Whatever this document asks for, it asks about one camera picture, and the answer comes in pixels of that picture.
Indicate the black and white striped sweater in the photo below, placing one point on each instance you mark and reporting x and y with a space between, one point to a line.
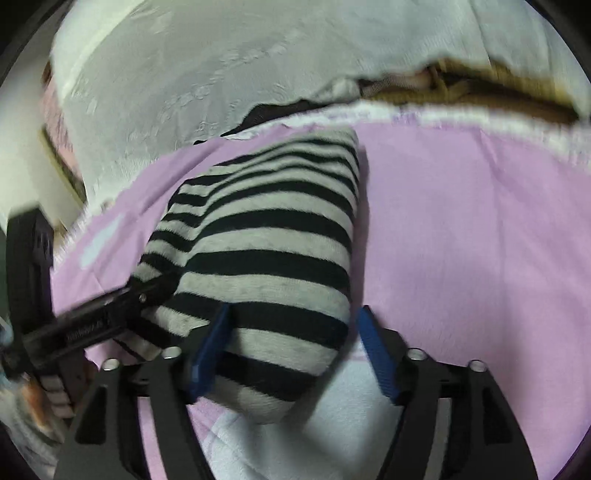
272 240

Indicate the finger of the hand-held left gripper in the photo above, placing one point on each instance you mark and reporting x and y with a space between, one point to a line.
115 314

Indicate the purple blanket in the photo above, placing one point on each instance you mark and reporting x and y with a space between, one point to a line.
461 230

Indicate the white blanket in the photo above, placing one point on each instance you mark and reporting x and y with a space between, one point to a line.
184 69

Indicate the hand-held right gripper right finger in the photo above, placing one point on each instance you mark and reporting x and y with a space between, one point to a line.
378 350

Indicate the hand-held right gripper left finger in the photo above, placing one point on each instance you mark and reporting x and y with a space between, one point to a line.
210 355

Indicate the brown striped cloth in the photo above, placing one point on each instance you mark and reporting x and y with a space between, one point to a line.
485 92

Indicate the dark cloth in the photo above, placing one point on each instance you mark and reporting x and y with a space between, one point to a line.
272 113

